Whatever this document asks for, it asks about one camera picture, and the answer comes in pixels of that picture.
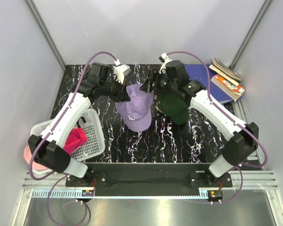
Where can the black wire hat stand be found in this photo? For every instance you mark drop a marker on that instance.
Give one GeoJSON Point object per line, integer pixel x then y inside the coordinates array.
{"type": "Point", "coordinates": [162, 117]}

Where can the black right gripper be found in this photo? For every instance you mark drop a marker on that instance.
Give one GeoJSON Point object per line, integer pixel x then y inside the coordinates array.
{"type": "Point", "coordinates": [154, 76]}

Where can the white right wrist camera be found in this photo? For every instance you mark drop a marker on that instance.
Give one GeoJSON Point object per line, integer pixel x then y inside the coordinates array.
{"type": "Point", "coordinates": [164, 59]}

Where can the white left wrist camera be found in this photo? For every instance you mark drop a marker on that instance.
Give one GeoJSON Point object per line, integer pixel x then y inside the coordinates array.
{"type": "Point", "coordinates": [120, 71]}

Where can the dark green cap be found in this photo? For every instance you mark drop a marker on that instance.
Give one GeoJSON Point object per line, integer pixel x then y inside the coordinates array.
{"type": "Point", "coordinates": [170, 105]}

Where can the purple cap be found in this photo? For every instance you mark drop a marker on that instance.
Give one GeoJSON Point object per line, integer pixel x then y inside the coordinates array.
{"type": "Point", "coordinates": [136, 113]}

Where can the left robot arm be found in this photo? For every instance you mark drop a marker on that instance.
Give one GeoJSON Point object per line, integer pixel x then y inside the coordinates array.
{"type": "Point", "coordinates": [100, 80]}

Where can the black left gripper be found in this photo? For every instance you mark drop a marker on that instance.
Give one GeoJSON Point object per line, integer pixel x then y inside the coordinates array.
{"type": "Point", "coordinates": [122, 95]}

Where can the red mesh cap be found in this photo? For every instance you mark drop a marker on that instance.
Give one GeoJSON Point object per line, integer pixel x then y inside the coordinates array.
{"type": "Point", "coordinates": [75, 139]}

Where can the stack of books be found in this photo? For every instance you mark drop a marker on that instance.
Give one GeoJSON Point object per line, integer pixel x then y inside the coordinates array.
{"type": "Point", "coordinates": [227, 80]}

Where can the pink cap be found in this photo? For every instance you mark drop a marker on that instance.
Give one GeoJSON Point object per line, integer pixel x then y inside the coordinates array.
{"type": "Point", "coordinates": [28, 156]}

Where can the blue binder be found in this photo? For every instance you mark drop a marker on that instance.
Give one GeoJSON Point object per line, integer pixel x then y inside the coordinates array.
{"type": "Point", "coordinates": [198, 75]}

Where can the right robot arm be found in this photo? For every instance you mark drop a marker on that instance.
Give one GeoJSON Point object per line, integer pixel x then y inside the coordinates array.
{"type": "Point", "coordinates": [242, 138]}

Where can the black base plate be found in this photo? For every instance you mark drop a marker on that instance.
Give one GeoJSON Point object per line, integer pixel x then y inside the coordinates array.
{"type": "Point", "coordinates": [147, 180]}

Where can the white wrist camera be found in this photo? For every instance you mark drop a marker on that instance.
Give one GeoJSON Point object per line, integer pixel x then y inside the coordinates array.
{"type": "Point", "coordinates": [120, 71]}
{"type": "Point", "coordinates": [164, 59]}

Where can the white plastic basket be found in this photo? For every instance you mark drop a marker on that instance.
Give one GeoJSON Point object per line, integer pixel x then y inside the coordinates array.
{"type": "Point", "coordinates": [95, 144]}

